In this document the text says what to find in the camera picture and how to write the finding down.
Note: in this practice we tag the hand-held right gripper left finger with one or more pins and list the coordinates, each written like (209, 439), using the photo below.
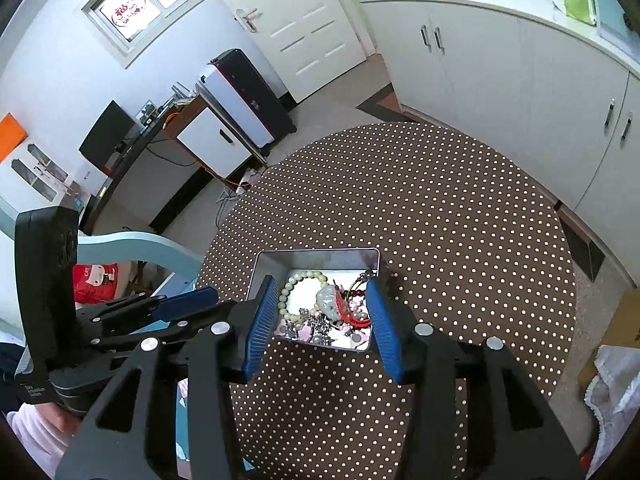
(260, 330)

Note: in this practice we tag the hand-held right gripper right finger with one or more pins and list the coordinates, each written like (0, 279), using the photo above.
(385, 330)

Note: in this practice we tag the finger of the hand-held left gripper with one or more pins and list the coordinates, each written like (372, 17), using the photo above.
(185, 302)
(165, 332)

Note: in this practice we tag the pink flower charm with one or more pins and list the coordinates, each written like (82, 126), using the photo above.
(357, 340)

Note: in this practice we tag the clear plastic bag with pendant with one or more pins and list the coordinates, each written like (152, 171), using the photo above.
(327, 301)

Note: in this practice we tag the silver metal tin box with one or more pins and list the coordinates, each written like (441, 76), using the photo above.
(320, 260)

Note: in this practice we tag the person's left forearm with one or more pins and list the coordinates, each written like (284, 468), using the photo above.
(35, 427)

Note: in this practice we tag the wooden stool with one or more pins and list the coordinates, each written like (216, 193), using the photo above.
(139, 277)

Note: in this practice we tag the red printed bag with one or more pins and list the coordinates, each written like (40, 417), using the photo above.
(95, 282)

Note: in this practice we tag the light blue chair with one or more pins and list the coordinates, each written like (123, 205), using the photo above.
(145, 245)

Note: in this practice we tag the white picture box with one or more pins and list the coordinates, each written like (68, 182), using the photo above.
(30, 172)

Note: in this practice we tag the small white box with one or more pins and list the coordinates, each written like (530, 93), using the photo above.
(91, 179)

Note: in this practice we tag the brown polka dot tablecloth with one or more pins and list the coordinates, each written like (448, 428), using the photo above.
(450, 220)

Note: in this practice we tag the black desk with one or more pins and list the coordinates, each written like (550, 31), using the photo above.
(135, 180)

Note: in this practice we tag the white power strip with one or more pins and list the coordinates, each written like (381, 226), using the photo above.
(247, 182)

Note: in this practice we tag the orange box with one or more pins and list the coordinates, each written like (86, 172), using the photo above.
(11, 135)

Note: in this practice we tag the white drawer cabinet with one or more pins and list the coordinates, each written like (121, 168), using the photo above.
(210, 142)

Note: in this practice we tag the black monitor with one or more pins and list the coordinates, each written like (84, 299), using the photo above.
(107, 132)

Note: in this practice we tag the black and white appliance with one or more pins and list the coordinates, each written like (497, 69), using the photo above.
(250, 95)

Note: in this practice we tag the red item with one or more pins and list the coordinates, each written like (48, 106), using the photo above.
(587, 455)

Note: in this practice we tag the white lace cloth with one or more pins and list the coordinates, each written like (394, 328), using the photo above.
(617, 385)

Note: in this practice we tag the white counter cabinet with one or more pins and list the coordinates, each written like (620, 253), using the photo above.
(500, 85)

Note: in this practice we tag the window with red paper cuts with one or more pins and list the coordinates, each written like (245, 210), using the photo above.
(145, 0)

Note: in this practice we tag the white door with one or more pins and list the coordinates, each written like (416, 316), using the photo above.
(300, 20)

